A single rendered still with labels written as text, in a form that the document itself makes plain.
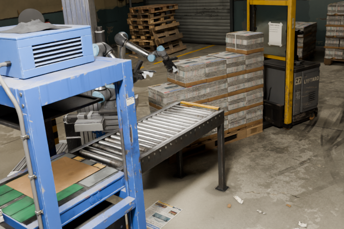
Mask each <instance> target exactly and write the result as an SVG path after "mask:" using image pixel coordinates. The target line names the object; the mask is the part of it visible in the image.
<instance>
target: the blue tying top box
mask: <svg viewBox="0 0 344 229"><path fill-rule="evenodd" d="M52 25H54V24H52ZM16 26H17V25H14V26H7V27H0V31H4V30H9V29H12V28H14V27H16ZM55 26H67V27H71V28H65V29H51V28H49V29H44V30H41V31H37V32H28V33H24V34H16V33H0V63H3V62H5V61H11V63H12V64H11V66H9V67H5V66H4V67H1V68H0V74H1V75H4V76H9V77H15V78H21V79H27V78H30V77H34V76H38V75H42V74H46V73H50V72H54V71H58V70H62V69H64V68H69V67H73V66H77V65H80V64H84V63H88V62H92V61H94V54H93V45H92V37H91V28H90V27H91V26H86V25H55Z"/></svg>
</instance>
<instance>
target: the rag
mask: <svg viewBox="0 0 344 229"><path fill-rule="evenodd" d="M49 28H51V29H65V28H71V27H67V26H55V25H52V24H51V23H45V22H42V21H41V20H39V19H36V20H34V21H30V22H27V23H24V22H21V23H19V24H18V25H17V26H16V27H14V28H12V29H9V30H4V31H0V33H16V34H24V33H28V32H37V31H41V30H44V29H49Z"/></svg>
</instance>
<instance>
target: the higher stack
mask: <svg viewBox="0 0 344 229"><path fill-rule="evenodd" d="M263 39H264V33H261V32H250V31H238V32H231V33H227V34H226V47H227V48H231V49H235V50H236V49H237V50H244V51H249V50H254V49H259V48H263V47H264V41H263ZM231 53H235V52H231ZM237 54H241V53H237ZM242 55H245V65H246V66H245V69H246V70H249V69H252V68H257V67H261V66H263V65H264V63H263V61H264V53H263V52H256V53H251V54H242ZM245 74H246V77H245V78H246V79H245V80H246V88H249V87H253V86H257V85H261V84H263V70H259V71H255V72H250V73H245ZM262 101H263V88H258V89H254V90H250V91H246V107H247V106H248V105H252V104H255V103H259V102H262ZM245 111H246V124H247V123H250V122H253V121H256V120H259V119H262V118H263V105H260V106H256V107H253V108H250V109H246V110H245ZM260 132H263V122H259V123H256V124H253V125H250V126H247V127H246V137H249V136H252V135H255V134H257V133H260Z"/></svg>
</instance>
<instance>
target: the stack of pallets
mask: <svg viewBox="0 0 344 229"><path fill-rule="evenodd" d="M169 6H173V8H172V9H169ZM159 8H161V9H159ZM129 9H130V13H128V19H127V24H128V25H129V26H130V28H129V30H130V34H131V36H132V39H130V42H132V43H134V44H136V45H137V46H139V47H141V48H143V49H145V50H147V51H148V52H150V53H151V52H153V51H155V50H157V46H156V44H155V39H154V35H153V34H152V31H151V28H154V27H157V26H162V25H166V24H167V22H168V21H171V23H174V22H176V19H174V14H175V9H178V4H155V5H147V6H139V7H131V8H129ZM135 9H138V11H136V10H135ZM166 11H170V14H166ZM156 13H159V14H156ZM134 15H137V16H135V17H134ZM166 16H168V19H164V17H166ZM156 18H157V19H156ZM133 20H136V22H133ZM135 26H138V27H135ZM136 31H139V32H136ZM137 36H139V37H137ZM136 41H138V42H136Z"/></svg>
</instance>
